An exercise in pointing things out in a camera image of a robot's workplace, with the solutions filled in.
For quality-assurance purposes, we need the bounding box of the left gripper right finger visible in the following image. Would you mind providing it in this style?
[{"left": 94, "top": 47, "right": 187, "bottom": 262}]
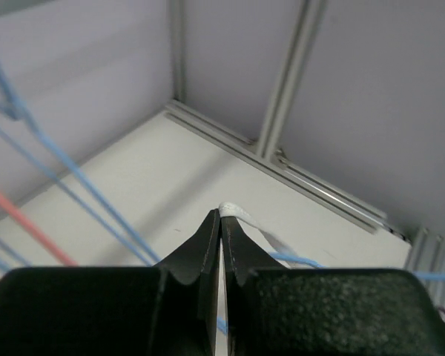
[{"left": 220, "top": 217, "right": 286, "bottom": 355}]

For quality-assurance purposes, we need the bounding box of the blue hanger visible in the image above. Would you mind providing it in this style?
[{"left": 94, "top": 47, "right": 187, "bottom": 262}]
[
  {"left": 0, "top": 238, "right": 31, "bottom": 273},
  {"left": 217, "top": 251, "right": 445, "bottom": 334},
  {"left": 0, "top": 33, "right": 164, "bottom": 268}
]

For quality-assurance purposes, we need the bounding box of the white tank top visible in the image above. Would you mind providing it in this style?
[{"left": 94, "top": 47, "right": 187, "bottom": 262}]
[{"left": 218, "top": 202, "right": 297, "bottom": 257}]

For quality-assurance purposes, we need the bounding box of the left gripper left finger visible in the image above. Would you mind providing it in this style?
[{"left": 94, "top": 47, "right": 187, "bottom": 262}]
[{"left": 154, "top": 209, "right": 221, "bottom": 355}]

